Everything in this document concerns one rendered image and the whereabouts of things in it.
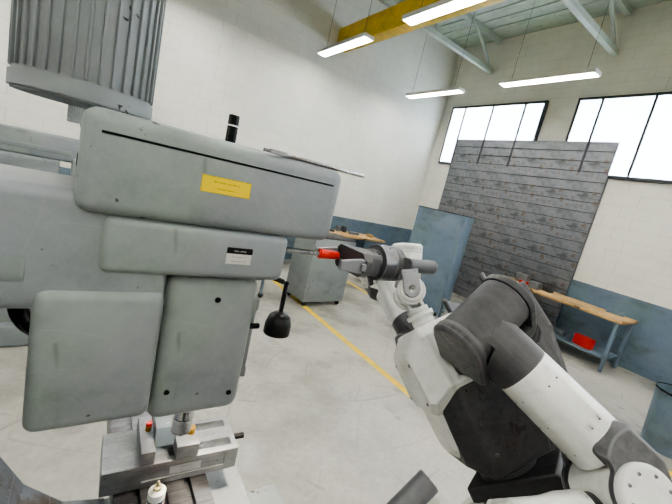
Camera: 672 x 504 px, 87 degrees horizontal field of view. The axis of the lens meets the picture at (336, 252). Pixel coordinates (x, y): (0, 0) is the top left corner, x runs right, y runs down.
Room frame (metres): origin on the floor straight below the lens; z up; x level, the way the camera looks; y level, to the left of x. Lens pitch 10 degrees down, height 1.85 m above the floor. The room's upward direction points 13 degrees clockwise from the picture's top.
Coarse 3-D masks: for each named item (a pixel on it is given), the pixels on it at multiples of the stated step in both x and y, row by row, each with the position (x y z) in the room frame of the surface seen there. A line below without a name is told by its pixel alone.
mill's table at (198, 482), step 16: (144, 416) 1.06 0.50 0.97; (112, 432) 0.97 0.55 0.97; (176, 480) 0.86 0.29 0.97; (192, 480) 0.87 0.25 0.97; (112, 496) 0.78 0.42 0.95; (128, 496) 0.78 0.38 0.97; (144, 496) 0.79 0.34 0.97; (176, 496) 0.81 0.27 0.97; (192, 496) 0.83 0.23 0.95; (208, 496) 0.83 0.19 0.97
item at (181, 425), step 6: (174, 414) 0.75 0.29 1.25; (180, 414) 0.74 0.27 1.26; (186, 414) 0.75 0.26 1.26; (192, 414) 0.76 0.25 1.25; (174, 420) 0.75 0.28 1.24; (180, 420) 0.74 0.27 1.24; (186, 420) 0.75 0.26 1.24; (192, 420) 0.77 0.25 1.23; (174, 426) 0.75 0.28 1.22; (180, 426) 0.74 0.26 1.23; (186, 426) 0.75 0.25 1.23; (174, 432) 0.74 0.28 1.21; (180, 432) 0.75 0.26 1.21; (186, 432) 0.75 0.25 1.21
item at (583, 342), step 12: (336, 228) 8.45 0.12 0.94; (372, 240) 8.47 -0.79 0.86; (516, 276) 7.14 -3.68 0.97; (528, 276) 6.98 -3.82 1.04; (540, 288) 6.63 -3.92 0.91; (552, 288) 6.55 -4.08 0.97; (564, 300) 6.08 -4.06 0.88; (576, 300) 6.39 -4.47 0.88; (588, 312) 5.68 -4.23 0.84; (600, 312) 5.72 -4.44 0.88; (612, 312) 5.86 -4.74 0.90; (624, 324) 5.39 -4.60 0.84; (564, 336) 6.16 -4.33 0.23; (576, 336) 5.87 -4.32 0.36; (612, 336) 5.37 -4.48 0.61; (624, 336) 5.77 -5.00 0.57; (588, 348) 5.64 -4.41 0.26; (600, 348) 5.93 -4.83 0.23; (600, 372) 5.36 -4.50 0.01
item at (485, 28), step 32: (384, 0) 7.30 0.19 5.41; (512, 0) 7.86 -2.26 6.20; (544, 0) 7.63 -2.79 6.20; (576, 0) 6.20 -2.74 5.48; (608, 0) 6.89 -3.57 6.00; (640, 0) 7.04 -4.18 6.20; (448, 32) 9.67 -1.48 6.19; (480, 32) 8.96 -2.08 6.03; (512, 32) 9.01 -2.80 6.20; (480, 64) 9.10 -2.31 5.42
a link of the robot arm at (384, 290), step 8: (368, 280) 1.11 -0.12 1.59; (368, 288) 1.12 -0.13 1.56; (376, 288) 1.11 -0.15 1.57; (384, 288) 1.09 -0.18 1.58; (392, 288) 1.09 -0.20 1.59; (376, 296) 1.11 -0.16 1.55; (384, 296) 1.08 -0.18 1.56; (392, 296) 1.06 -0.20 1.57; (384, 304) 1.06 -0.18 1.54; (392, 304) 1.04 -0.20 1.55; (392, 312) 1.03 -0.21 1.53; (400, 312) 1.01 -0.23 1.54; (392, 320) 1.02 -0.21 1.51
